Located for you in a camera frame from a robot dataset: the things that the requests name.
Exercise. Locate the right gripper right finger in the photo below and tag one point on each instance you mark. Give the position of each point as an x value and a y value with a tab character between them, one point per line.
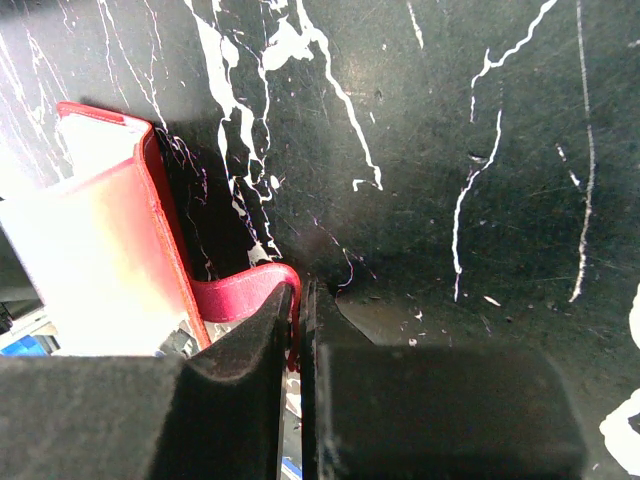
428	412

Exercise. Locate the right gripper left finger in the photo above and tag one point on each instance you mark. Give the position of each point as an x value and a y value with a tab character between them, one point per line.
216	415

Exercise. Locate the red leather card holder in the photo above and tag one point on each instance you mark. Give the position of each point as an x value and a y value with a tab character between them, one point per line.
104	249

